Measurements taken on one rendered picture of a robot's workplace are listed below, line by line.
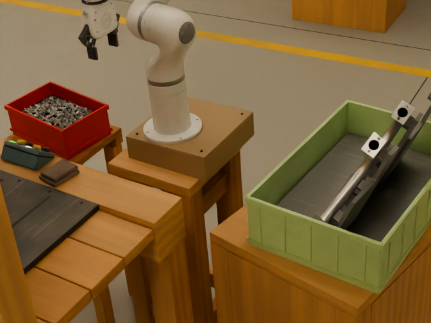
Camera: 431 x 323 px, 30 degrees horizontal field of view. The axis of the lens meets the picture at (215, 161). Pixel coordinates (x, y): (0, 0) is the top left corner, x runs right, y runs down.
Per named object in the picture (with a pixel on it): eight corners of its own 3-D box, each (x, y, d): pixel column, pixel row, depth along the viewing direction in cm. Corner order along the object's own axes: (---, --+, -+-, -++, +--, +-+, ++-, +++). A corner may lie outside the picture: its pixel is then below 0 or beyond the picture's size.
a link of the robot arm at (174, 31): (166, 65, 255) (157, -6, 242) (208, 80, 244) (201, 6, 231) (138, 79, 248) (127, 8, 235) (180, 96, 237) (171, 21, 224)
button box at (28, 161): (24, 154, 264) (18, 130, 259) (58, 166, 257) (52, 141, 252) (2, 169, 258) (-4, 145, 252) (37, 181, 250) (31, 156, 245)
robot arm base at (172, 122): (160, 110, 269) (153, 60, 259) (211, 118, 261) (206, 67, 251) (133, 138, 255) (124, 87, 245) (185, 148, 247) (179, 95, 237)
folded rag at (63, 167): (54, 188, 240) (53, 180, 239) (38, 179, 245) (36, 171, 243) (80, 173, 246) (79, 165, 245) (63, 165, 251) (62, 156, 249)
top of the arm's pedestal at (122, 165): (164, 127, 283) (163, 116, 281) (242, 148, 268) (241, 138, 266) (108, 173, 261) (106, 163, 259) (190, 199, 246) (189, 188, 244)
